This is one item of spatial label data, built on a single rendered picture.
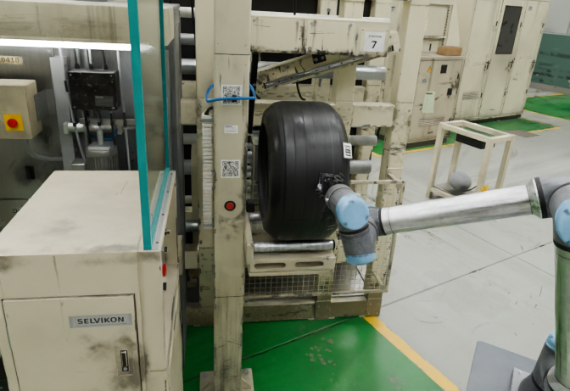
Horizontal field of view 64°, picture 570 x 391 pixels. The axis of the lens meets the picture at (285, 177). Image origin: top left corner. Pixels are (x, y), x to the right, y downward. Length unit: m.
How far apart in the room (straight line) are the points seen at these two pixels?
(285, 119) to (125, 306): 0.87
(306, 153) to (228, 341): 1.01
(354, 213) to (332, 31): 0.94
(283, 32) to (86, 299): 1.27
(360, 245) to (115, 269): 0.66
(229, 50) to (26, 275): 0.96
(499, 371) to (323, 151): 1.05
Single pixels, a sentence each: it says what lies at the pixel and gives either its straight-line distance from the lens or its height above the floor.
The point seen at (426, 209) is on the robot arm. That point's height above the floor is 1.29.
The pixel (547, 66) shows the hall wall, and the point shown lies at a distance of 13.93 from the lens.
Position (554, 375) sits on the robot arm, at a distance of 1.60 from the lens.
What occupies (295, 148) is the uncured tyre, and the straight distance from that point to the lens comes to 1.64.
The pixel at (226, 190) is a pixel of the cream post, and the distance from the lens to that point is 1.83.
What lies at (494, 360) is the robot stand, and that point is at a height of 0.60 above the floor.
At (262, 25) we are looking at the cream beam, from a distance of 1.95.
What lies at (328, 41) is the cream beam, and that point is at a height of 1.69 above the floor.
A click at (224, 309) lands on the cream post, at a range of 2.12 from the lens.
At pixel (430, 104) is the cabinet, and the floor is 0.61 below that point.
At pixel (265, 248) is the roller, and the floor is 0.91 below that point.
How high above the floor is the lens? 1.85
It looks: 21 degrees down
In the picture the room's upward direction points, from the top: 3 degrees clockwise
